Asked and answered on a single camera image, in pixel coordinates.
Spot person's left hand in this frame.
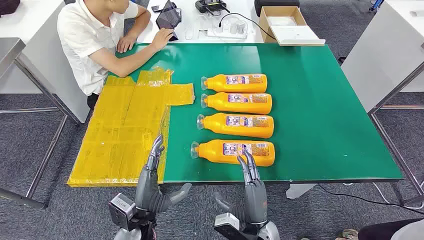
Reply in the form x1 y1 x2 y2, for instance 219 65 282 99
116 33 137 55

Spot person's right hand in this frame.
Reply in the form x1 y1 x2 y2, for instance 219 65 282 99
150 27 175 52

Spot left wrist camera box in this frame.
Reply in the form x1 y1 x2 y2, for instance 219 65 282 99
108 193 137 232

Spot black power cable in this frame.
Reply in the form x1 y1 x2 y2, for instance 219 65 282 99
217 12 276 41

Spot open cardboard box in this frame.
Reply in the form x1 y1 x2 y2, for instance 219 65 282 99
258 5 309 45

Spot blue metal rack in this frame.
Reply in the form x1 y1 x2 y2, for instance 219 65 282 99
368 0 385 13

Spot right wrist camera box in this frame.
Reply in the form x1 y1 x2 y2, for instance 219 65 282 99
213 212 249 240

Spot person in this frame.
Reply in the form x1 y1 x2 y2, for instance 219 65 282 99
56 0 175 112
334 218 424 240

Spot steel table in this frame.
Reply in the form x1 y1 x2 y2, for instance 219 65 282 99
0 37 80 210

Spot white desk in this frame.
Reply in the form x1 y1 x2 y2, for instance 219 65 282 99
136 0 266 45

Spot white table foot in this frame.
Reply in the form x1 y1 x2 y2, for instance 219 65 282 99
285 183 318 200

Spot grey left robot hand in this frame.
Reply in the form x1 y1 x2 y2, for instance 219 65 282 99
134 134 193 214

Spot white floor cable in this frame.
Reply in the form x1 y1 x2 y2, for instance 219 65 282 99
342 182 424 210

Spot orange detergent bottle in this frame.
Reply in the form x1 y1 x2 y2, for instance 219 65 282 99
196 112 275 139
200 73 268 94
190 139 276 168
200 92 273 116

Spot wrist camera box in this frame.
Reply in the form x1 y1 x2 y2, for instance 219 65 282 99
213 212 249 240
108 193 137 232

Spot black tablet with stand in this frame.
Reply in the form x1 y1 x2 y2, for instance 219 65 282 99
155 0 182 42

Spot white power strip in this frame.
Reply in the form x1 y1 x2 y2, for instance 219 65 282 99
206 26 249 40

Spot black floor cable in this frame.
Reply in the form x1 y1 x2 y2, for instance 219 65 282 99
317 183 424 216

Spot white foam insert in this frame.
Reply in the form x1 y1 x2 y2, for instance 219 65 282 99
266 15 297 27

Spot black bag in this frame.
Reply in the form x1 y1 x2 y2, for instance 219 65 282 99
0 0 21 17

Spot white side table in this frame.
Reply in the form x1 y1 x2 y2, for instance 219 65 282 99
0 0 91 124
341 0 424 114

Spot steel table frame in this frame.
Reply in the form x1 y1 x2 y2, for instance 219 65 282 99
367 61 424 208

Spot black remote controller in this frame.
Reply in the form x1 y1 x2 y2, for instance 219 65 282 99
194 0 231 17

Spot white flat box lid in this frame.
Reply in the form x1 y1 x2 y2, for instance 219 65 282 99
269 24 327 47

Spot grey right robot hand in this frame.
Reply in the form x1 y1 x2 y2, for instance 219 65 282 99
213 149 269 225

